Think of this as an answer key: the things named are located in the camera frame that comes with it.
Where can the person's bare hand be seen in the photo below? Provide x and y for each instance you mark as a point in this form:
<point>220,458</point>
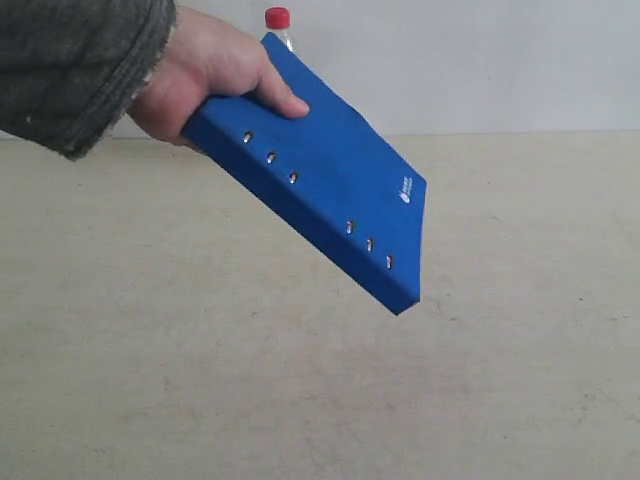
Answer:
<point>207,56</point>

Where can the blue ring binder notebook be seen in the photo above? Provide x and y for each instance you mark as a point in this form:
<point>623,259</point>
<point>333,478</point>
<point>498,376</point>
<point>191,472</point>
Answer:
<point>328,174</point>

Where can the clear bottle red cap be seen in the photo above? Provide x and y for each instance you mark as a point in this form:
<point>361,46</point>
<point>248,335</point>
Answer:
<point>278,21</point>

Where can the dark grey sleeved forearm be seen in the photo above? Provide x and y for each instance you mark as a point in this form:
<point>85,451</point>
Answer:
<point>71,69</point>

